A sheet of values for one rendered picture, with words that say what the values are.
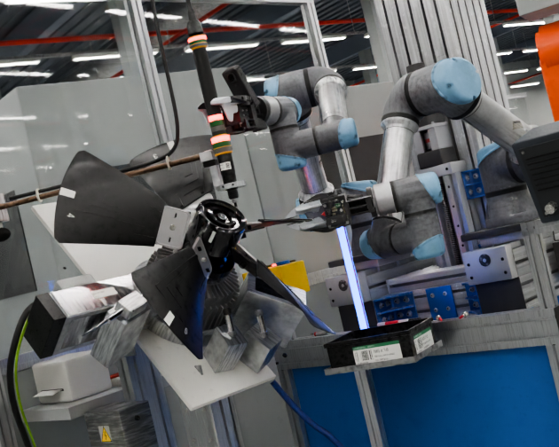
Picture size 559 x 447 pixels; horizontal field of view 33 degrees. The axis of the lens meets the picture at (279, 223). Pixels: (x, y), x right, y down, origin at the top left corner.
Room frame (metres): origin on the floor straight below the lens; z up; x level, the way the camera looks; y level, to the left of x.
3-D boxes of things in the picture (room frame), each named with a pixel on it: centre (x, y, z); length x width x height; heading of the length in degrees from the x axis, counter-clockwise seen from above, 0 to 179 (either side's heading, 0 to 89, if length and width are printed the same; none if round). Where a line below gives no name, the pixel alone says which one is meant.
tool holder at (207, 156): (2.19, 0.10, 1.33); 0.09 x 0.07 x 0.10; 80
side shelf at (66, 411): (2.49, 0.56, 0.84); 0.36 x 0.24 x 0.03; 135
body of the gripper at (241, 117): (2.29, 0.02, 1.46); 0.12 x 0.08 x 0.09; 146
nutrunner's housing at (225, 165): (2.18, 0.09, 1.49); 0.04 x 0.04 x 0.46
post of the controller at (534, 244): (2.07, -0.54, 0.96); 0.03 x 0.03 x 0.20; 45
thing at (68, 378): (2.45, 0.64, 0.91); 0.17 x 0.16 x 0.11; 45
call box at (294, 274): (2.65, 0.05, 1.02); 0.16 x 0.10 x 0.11; 45
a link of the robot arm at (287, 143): (2.41, -0.08, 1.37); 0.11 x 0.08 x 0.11; 82
